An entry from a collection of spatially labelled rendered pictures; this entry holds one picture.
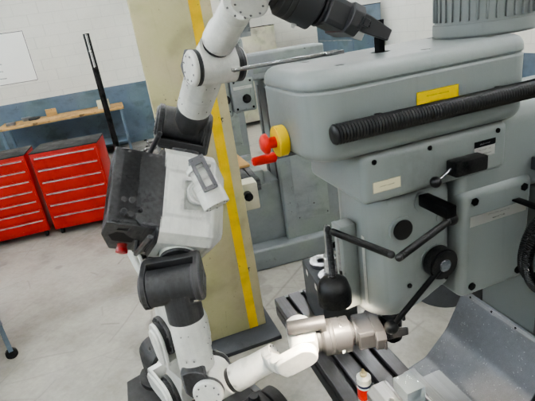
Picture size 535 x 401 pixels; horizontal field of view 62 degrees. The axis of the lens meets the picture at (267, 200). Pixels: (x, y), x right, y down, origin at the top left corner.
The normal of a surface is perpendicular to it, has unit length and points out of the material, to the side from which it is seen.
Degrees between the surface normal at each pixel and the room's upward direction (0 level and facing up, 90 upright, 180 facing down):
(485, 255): 90
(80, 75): 90
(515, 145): 90
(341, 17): 90
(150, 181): 57
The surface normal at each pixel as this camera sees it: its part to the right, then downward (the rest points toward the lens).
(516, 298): -0.93, 0.25
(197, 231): 0.44, -0.33
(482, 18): -0.47, 0.39
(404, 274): 0.33, 0.31
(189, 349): -0.05, 0.28
